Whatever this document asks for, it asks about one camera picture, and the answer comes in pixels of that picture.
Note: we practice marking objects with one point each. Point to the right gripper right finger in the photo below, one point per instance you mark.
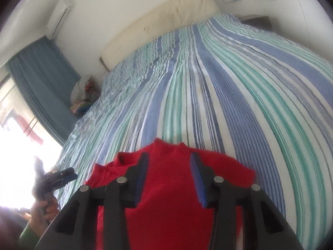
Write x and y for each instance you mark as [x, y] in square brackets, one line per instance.
[263, 226]

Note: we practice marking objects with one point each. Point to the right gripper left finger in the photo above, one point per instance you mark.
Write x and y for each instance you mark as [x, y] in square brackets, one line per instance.
[75, 227]

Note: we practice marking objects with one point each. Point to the red knit sweater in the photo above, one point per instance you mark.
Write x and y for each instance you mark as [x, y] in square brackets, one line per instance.
[169, 215]

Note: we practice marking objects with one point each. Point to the pile of clothes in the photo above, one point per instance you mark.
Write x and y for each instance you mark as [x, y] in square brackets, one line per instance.
[84, 94]

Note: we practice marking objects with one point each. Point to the person's left hand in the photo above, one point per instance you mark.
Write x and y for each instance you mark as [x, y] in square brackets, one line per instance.
[41, 214]

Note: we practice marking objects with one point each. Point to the teal curtain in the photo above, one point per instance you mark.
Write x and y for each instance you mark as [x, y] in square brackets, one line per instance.
[46, 79]

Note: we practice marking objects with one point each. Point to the striped blue green duvet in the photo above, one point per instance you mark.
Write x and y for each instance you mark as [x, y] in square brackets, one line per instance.
[228, 87]

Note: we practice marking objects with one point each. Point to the white air conditioner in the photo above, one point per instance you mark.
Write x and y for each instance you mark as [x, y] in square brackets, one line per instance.
[58, 17]

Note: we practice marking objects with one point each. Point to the dark nightstand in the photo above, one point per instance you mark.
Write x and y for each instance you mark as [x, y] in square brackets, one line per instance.
[257, 21]

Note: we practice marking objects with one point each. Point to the white wardrobe doors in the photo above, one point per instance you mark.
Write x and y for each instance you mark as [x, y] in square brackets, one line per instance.
[299, 20]

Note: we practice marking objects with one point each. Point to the cream padded headboard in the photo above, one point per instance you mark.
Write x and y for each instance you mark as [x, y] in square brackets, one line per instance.
[167, 17]

